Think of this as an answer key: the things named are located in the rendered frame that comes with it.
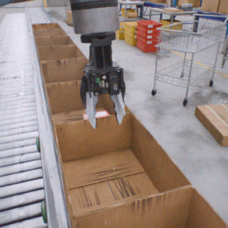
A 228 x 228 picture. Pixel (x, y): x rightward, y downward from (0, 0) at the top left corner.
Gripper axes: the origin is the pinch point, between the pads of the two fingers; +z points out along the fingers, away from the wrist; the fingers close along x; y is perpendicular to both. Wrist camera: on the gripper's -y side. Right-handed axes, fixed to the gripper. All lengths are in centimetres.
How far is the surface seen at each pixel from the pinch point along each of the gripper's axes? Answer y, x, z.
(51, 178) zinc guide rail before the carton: -18.0, -18.7, 26.8
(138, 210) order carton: 11.5, 3.8, 18.4
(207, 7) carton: -555, 349, 0
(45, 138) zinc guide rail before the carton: -43, -22, 24
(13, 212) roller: -20, -34, 40
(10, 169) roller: -45, -39, 37
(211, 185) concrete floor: -92, 92, 117
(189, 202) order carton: 9.8, 17.1, 21.0
